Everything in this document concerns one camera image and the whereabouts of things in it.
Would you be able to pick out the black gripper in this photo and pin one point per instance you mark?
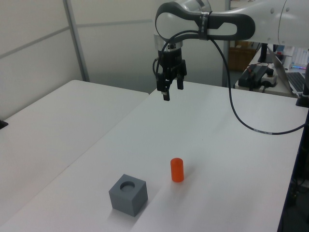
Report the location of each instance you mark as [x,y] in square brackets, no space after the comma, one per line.
[172,60]

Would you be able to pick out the orange cylinder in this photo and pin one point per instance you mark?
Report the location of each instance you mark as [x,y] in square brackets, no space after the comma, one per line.
[177,170]

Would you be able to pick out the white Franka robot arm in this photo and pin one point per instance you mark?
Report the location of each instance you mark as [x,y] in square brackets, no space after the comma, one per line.
[265,21]

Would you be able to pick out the grey block with round hole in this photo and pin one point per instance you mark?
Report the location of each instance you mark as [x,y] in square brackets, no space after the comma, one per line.
[135,198]

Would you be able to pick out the brown cardboard box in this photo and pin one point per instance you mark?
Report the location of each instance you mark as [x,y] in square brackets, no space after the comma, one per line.
[240,58]

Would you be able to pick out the black power supply box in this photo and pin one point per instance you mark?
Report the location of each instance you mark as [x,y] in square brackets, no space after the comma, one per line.
[251,78]

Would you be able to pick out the black monitor stand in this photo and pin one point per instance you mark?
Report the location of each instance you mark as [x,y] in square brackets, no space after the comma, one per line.
[263,53]

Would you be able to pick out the grey emergency stop button box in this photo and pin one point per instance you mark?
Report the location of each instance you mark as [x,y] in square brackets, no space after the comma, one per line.
[271,78]

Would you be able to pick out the grey keyboard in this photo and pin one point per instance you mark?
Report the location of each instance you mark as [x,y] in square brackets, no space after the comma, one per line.
[296,82]

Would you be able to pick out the black mounting column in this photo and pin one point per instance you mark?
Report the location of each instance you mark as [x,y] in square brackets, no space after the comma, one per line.
[304,94]

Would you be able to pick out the grey partition corner post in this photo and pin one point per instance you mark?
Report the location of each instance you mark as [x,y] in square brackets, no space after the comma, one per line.
[77,41]

